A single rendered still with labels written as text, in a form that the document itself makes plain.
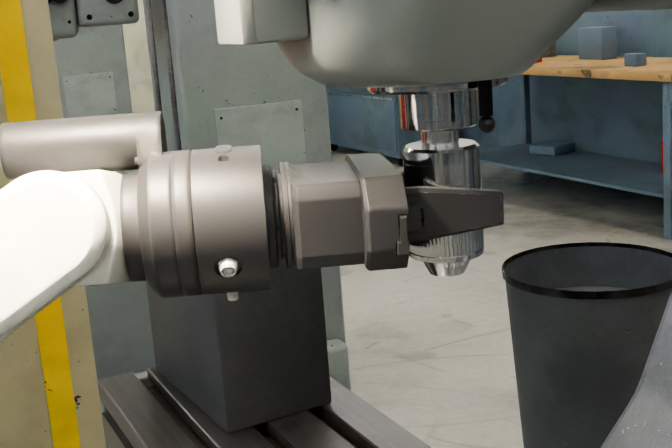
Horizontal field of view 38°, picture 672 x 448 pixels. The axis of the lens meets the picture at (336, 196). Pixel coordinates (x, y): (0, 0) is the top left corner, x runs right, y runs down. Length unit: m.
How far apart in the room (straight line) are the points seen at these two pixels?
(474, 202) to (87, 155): 0.23
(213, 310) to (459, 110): 0.45
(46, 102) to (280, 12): 1.76
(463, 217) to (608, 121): 6.29
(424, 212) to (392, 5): 0.14
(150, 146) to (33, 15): 1.68
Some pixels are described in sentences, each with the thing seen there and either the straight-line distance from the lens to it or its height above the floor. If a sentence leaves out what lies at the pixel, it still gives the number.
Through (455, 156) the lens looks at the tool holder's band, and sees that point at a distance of 0.58.
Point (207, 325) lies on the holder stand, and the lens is 0.98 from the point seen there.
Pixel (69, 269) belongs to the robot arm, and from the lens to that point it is 0.55.
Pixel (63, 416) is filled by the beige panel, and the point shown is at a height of 0.46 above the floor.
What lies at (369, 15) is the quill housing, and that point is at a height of 1.35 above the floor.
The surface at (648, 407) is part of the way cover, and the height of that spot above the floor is 0.97.
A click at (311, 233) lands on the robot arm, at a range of 0.56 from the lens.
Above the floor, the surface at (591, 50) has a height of 0.94.
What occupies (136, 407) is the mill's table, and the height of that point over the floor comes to 0.95.
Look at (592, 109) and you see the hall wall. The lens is 6.97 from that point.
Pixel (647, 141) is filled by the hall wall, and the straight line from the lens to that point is 6.61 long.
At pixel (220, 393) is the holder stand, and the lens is 0.99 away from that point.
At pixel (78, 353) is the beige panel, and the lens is 2.38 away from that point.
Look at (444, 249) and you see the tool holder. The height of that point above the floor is 1.21.
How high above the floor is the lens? 1.36
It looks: 11 degrees down
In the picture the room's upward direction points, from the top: 4 degrees counter-clockwise
